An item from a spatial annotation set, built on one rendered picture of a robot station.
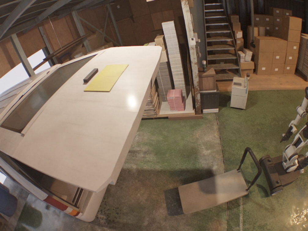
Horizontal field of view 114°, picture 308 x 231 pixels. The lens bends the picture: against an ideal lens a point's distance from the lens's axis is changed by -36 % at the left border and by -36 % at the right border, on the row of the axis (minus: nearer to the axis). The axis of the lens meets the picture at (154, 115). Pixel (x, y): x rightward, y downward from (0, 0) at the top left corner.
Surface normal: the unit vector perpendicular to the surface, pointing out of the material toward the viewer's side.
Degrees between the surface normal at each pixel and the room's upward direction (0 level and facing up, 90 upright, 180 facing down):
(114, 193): 0
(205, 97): 90
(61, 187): 0
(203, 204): 0
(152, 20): 90
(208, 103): 90
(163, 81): 90
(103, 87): 11
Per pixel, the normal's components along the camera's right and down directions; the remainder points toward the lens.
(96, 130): -0.06, -0.70
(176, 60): -0.18, 0.68
